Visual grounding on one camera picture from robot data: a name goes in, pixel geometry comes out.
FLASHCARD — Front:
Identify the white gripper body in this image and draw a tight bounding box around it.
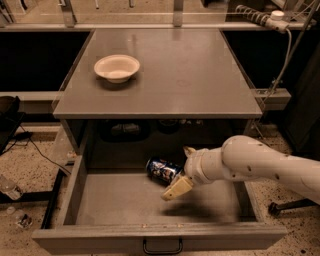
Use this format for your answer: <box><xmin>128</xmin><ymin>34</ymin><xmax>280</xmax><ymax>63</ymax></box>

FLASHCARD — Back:
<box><xmin>184</xmin><ymin>148</ymin><xmax>232</xmax><ymax>185</ymax></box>

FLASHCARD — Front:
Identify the blue pepsi can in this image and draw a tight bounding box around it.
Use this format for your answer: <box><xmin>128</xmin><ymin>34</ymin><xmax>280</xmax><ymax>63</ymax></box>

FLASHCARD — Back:
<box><xmin>146</xmin><ymin>157</ymin><xmax>183</xmax><ymax>183</ymax></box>

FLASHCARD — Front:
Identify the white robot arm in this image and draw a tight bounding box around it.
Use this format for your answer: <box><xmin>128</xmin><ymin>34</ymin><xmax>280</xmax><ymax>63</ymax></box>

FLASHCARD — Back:
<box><xmin>162</xmin><ymin>135</ymin><xmax>320</xmax><ymax>204</ymax></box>

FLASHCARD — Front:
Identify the grey cabinet counter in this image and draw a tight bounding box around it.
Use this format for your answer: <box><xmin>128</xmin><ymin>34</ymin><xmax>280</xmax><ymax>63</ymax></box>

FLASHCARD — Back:
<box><xmin>54</xmin><ymin>29</ymin><xmax>262</xmax><ymax>121</ymax></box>

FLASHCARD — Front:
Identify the grey open top drawer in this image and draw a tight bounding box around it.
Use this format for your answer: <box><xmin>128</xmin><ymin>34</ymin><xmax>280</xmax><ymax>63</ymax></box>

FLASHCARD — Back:
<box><xmin>32</xmin><ymin>156</ymin><xmax>287</xmax><ymax>255</ymax></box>

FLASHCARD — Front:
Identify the black office chair base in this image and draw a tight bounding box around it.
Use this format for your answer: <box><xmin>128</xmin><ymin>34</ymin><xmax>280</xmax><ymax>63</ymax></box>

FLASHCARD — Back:
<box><xmin>268</xmin><ymin>199</ymin><xmax>316</xmax><ymax>216</ymax></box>

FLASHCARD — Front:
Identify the white paper bowl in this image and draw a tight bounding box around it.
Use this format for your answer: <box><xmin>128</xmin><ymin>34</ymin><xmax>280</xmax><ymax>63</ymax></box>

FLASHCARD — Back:
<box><xmin>94</xmin><ymin>55</ymin><xmax>140</xmax><ymax>84</ymax></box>

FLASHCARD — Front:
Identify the white power strip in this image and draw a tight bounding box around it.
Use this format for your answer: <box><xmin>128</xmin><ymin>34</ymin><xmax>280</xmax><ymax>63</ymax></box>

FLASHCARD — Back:
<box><xmin>235</xmin><ymin>4</ymin><xmax>290</xmax><ymax>35</ymax></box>

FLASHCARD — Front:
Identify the crumpled wrapper on floor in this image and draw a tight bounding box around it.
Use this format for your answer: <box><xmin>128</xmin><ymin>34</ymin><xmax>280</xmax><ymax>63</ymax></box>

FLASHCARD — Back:
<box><xmin>15</xmin><ymin>213</ymin><xmax>33</xmax><ymax>229</ymax></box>

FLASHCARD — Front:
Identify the clear plastic bottle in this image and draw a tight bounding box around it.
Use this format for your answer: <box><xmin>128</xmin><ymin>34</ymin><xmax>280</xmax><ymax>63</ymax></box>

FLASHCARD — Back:
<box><xmin>0</xmin><ymin>175</ymin><xmax>23</xmax><ymax>200</ymax></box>

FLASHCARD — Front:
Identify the black drawer handle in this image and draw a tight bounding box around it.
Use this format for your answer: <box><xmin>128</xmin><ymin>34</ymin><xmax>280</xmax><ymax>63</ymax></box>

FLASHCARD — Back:
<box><xmin>142</xmin><ymin>239</ymin><xmax>183</xmax><ymax>256</ymax></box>

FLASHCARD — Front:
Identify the black stand frame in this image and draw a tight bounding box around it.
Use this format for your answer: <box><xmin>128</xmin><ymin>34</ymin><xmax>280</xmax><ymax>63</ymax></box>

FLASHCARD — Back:
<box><xmin>0</xmin><ymin>168</ymin><xmax>66</xmax><ymax>230</ymax></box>

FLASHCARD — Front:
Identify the white cable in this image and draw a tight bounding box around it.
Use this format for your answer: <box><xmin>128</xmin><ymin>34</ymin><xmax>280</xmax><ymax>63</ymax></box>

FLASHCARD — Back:
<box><xmin>259</xmin><ymin>29</ymin><xmax>294</xmax><ymax>141</ymax></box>

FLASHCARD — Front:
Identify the black floor cable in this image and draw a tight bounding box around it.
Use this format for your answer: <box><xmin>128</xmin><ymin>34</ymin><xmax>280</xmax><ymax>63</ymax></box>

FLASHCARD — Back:
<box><xmin>0</xmin><ymin>111</ymin><xmax>73</xmax><ymax>176</ymax></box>

